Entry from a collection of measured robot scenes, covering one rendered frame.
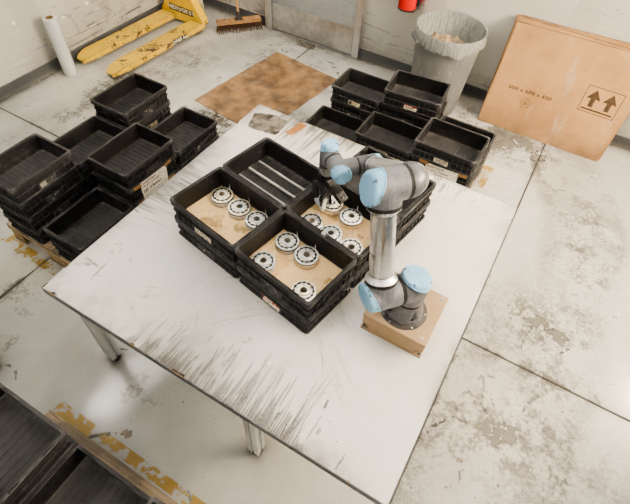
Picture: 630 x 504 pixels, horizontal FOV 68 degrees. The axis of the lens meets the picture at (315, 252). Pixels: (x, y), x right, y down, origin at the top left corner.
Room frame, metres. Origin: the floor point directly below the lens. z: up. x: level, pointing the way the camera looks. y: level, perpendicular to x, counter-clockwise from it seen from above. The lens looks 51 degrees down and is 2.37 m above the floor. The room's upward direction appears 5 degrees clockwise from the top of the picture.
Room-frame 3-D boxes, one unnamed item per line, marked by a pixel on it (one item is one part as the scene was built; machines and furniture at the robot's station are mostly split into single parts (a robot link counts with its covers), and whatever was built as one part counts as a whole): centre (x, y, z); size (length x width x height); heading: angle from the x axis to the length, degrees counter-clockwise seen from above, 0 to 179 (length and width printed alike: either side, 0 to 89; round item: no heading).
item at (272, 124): (2.28, 0.34, 0.71); 0.22 x 0.19 x 0.01; 63
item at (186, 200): (1.39, 0.39, 0.87); 0.40 x 0.30 x 0.11; 53
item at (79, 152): (2.27, 1.46, 0.31); 0.40 x 0.30 x 0.34; 153
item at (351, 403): (1.40, 0.06, 0.35); 1.60 x 1.60 x 0.70; 63
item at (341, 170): (1.41, -0.08, 1.15); 0.11 x 0.11 x 0.08; 24
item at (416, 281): (1.02, -0.37, 0.97); 0.13 x 0.12 x 0.14; 114
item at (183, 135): (2.45, 0.93, 0.31); 0.40 x 0.30 x 0.34; 153
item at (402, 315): (1.02, -0.37, 0.85); 0.15 x 0.15 x 0.10
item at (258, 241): (1.15, 0.07, 0.87); 0.40 x 0.30 x 0.11; 53
